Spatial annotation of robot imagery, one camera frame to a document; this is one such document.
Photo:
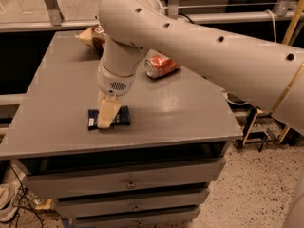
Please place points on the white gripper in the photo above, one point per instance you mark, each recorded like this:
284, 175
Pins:
111, 82

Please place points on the dark blue rxbar wrapper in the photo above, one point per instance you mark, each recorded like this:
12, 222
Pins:
122, 118

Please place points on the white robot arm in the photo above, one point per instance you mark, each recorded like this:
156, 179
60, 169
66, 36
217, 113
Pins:
265, 74

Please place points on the orange soda can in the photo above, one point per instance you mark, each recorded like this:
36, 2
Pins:
159, 65

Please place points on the brown crumpled chip bag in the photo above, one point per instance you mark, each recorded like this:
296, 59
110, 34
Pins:
94, 36

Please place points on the top grey drawer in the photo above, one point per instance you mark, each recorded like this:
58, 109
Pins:
136, 177

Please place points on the grey drawer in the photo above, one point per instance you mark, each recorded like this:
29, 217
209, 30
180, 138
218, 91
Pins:
132, 203
140, 219
136, 177

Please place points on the grey drawer cabinet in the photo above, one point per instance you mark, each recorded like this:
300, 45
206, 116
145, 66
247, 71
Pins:
179, 118

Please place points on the bottom grey drawer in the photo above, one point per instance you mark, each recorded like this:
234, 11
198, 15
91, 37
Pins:
140, 219

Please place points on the middle grey drawer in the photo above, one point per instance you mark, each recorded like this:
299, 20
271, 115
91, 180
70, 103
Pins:
132, 203

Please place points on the white sneaker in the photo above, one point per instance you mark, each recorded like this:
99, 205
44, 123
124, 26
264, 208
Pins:
8, 193

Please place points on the metal railing frame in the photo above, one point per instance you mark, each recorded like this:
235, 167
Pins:
32, 15

